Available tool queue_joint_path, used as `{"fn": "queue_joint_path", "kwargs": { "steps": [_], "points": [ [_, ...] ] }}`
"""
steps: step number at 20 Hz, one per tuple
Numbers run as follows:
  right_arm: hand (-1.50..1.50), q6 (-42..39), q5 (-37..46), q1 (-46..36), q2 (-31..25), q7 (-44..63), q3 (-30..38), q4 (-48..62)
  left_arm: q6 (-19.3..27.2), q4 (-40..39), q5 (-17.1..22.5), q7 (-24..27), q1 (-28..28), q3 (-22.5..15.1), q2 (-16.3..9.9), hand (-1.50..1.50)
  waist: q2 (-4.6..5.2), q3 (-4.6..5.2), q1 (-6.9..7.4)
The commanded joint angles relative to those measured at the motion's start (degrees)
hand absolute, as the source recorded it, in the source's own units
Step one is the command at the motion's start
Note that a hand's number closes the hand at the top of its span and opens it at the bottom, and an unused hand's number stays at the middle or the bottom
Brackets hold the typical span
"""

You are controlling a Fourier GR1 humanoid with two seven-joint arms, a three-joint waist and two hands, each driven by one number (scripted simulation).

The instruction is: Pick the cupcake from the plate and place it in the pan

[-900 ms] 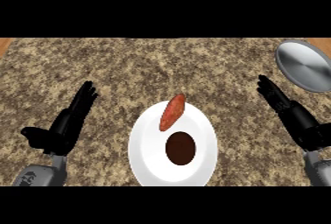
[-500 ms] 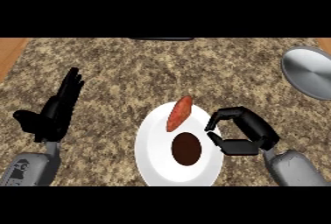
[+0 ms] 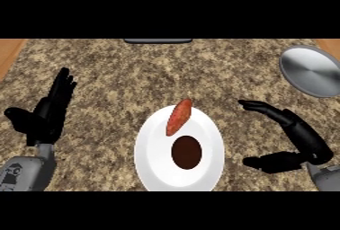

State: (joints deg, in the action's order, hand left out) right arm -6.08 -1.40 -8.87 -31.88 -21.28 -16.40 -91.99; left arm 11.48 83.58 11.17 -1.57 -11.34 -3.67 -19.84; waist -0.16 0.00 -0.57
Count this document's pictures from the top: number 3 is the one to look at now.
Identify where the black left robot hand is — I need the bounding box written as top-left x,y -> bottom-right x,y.
3,66 -> 78,147

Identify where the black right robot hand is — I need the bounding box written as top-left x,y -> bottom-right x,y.
238,99 -> 334,174

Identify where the silver round pan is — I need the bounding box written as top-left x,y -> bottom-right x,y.
279,45 -> 340,99

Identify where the dark brown chocolate cupcake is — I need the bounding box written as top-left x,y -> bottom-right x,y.
170,135 -> 202,171

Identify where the white round plate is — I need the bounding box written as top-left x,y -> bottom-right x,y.
133,104 -> 226,192

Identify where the orange sweet potato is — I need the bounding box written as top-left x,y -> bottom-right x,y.
164,98 -> 193,137

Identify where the dark grey flat appliance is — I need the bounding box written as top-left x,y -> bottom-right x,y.
122,38 -> 193,45

